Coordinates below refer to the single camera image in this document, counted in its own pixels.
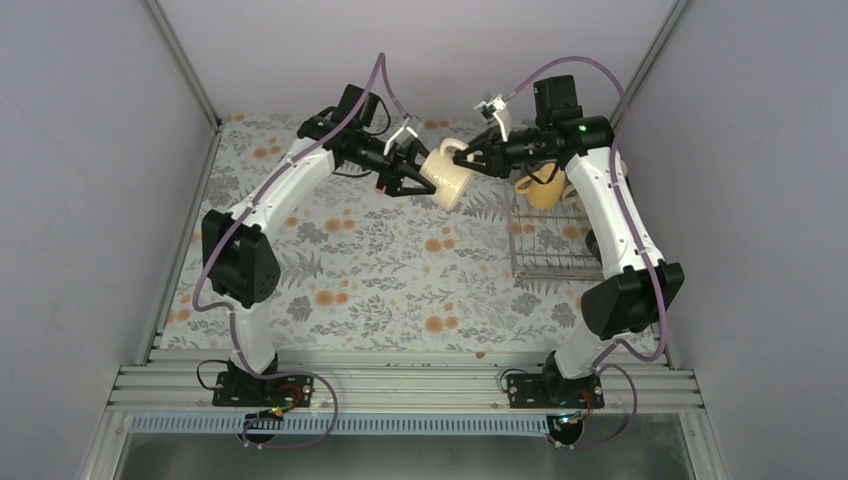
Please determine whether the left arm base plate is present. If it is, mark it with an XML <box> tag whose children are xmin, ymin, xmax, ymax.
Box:
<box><xmin>211</xmin><ymin>372</ymin><xmax>314</xmax><ymax>409</ymax></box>

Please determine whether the aluminium mounting rail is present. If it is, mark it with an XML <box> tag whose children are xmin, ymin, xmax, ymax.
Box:
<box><xmin>107</xmin><ymin>363</ymin><xmax>705</xmax><ymax>414</ymax></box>

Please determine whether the cream ribbed mug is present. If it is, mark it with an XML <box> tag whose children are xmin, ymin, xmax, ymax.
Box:
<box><xmin>420</xmin><ymin>138</ymin><xmax>472</xmax><ymax>211</ymax></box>

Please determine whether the floral white mug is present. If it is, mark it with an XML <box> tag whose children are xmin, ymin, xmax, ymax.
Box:
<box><xmin>561</xmin><ymin>184</ymin><xmax>583</xmax><ymax>209</ymax></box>

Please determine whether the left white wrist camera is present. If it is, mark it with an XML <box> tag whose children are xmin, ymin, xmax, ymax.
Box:
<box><xmin>383</xmin><ymin>116</ymin><xmax>424</xmax><ymax>157</ymax></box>

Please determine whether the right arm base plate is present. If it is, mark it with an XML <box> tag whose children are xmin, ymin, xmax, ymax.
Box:
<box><xmin>505</xmin><ymin>373</ymin><xmax>605</xmax><ymax>409</ymax></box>

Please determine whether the yellow mug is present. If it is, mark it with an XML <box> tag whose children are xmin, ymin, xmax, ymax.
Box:
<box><xmin>514</xmin><ymin>163</ymin><xmax>566</xmax><ymax>210</ymax></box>

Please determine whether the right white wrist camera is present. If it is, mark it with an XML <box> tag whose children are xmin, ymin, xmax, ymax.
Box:
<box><xmin>474</xmin><ymin>95</ymin><xmax>512</xmax><ymax>142</ymax></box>

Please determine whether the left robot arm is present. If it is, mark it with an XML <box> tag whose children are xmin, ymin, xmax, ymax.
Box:
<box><xmin>196</xmin><ymin>84</ymin><xmax>436</xmax><ymax>405</ymax></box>

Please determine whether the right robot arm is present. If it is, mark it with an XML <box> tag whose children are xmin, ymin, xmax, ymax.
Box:
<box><xmin>453</xmin><ymin>75</ymin><xmax>685</xmax><ymax>407</ymax></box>

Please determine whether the wire dish rack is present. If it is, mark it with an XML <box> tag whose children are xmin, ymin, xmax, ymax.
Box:
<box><xmin>503</xmin><ymin>161</ymin><xmax>603</xmax><ymax>281</ymax></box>

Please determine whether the white slotted cable duct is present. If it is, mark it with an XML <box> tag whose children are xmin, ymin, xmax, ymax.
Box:
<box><xmin>128</xmin><ymin>412</ymin><xmax>549</xmax><ymax>437</ymax></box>

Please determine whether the floral table mat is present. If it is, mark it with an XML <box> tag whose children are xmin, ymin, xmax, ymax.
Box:
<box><xmin>158</xmin><ymin>113</ymin><xmax>657</xmax><ymax>354</ymax></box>

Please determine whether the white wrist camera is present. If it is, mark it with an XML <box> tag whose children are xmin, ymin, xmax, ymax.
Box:
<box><xmin>474</xmin><ymin>95</ymin><xmax>512</xmax><ymax>142</ymax></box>
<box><xmin>383</xmin><ymin>116</ymin><xmax>424</xmax><ymax>157</ymax></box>

